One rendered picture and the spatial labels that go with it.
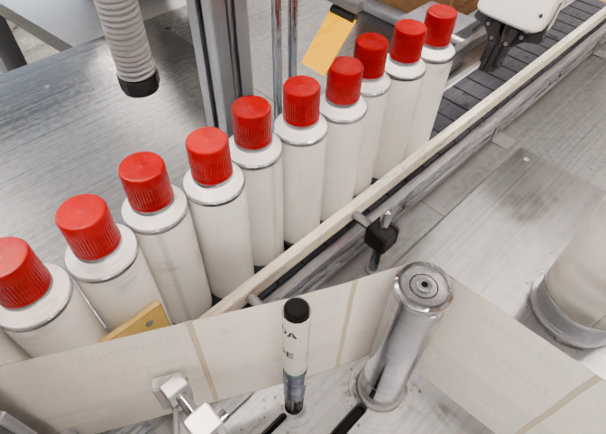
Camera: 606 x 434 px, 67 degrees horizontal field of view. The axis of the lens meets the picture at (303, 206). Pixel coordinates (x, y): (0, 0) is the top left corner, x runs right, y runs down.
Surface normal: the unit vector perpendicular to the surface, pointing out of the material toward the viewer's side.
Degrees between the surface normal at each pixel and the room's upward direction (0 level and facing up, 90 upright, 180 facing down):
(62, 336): 90
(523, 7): 69
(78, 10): 0
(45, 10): 0
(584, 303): 88
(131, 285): 90
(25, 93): 0
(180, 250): 90
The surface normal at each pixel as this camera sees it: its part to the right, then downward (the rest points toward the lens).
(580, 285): -0.90, 0.30
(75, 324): 0.95, 0.26
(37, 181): 0.03, -0.65
